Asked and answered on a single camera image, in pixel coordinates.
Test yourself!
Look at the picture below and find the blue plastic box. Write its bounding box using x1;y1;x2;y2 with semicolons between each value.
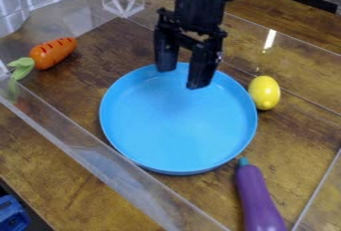
0;195;31;231

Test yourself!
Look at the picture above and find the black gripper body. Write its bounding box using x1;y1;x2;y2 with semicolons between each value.
155;0;229;50

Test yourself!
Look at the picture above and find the orange toy carrot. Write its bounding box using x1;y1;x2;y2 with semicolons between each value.
8;37;78;81

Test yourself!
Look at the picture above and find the clear acrylic enclosure wall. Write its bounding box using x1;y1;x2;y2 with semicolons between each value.
0;62;230;231

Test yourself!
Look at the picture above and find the blue round plate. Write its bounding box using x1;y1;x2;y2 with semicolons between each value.
99;63;258;175

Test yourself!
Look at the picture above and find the purple toy eggplant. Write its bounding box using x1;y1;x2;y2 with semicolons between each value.
235;157;288;231

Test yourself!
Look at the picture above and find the yellow toy lemon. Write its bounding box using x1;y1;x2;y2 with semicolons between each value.
247;76;281;111

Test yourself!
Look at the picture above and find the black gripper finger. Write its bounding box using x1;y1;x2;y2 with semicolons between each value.
186;38;222;90
154;28;179;72

